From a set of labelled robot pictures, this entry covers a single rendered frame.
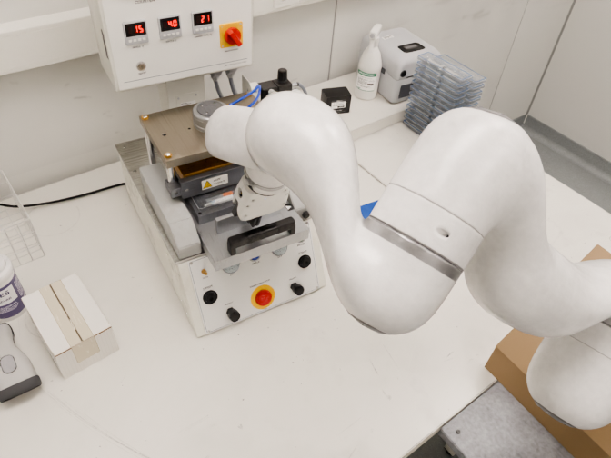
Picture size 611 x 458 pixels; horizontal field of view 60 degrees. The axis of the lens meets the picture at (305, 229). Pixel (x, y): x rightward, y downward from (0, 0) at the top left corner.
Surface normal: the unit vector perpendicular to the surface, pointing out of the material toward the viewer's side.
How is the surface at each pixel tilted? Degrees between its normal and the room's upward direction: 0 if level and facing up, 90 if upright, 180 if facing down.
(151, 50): 90
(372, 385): 0
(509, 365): 90
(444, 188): 42
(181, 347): 0
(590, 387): 46
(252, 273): 65
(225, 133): 55
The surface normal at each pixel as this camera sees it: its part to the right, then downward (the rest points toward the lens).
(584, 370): -0.41, -0.19
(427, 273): 0.19, 0.16
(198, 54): 0.49, 0.64
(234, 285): 0.47, 0.28
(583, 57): -0.80, 0.38
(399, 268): -0.18, -0.06
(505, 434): 0.07, -0.71
